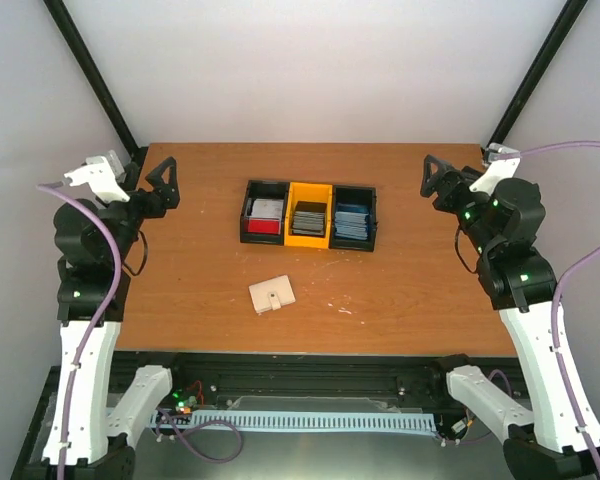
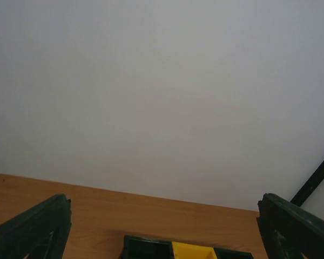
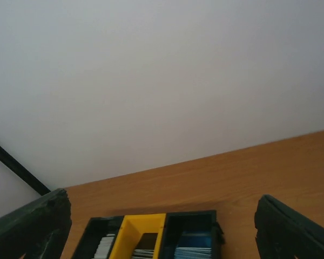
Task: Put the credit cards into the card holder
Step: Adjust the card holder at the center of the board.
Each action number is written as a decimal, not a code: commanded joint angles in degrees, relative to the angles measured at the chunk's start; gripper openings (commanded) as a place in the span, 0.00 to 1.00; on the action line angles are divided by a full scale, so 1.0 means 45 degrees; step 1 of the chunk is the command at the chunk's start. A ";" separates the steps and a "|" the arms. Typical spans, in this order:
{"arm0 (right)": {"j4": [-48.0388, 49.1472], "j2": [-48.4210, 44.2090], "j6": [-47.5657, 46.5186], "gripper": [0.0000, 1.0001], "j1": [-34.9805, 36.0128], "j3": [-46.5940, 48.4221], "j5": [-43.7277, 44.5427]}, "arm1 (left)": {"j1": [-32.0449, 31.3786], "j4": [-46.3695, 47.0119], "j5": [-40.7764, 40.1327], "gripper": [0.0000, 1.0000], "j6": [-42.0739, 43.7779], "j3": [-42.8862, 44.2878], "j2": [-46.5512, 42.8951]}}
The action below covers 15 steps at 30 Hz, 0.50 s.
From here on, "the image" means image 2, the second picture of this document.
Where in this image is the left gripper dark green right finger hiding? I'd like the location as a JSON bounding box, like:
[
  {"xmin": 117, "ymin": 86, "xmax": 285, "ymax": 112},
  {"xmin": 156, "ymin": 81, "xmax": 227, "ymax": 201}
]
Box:
[{"xmin": 256, "ymin": 193, "xmax": 324, "ymax": 258}]

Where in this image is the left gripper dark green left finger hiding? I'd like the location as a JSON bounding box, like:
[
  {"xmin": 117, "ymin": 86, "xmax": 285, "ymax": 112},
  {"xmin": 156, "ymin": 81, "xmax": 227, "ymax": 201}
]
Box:
[{"xmin": 0, "ymin": 194, "xmax": 71, "ymax": 258}]

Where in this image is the black card bin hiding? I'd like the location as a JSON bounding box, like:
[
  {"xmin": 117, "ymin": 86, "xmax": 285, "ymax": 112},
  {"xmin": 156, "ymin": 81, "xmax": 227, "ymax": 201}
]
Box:
[
  {"xmin": 213, "ymin": 248, "xmax": 254, "ymax": 259},
  {"xmin": 119, "ymin": 235, "xmax": 174, "ymax": 259}
]

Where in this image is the yellow middle card bin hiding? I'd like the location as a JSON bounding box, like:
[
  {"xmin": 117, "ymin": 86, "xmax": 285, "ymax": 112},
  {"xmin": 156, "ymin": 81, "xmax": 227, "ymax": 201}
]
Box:
[{"xmin": 172, "ymin": 242, "xmax": 217, "ymax": 259}]

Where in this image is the black right frame post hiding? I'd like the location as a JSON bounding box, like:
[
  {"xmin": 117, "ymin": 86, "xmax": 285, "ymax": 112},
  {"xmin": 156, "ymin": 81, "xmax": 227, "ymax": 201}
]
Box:
[{"xmin": 291, "ymin": 161, "xmax": 324, "ymax": 207}]

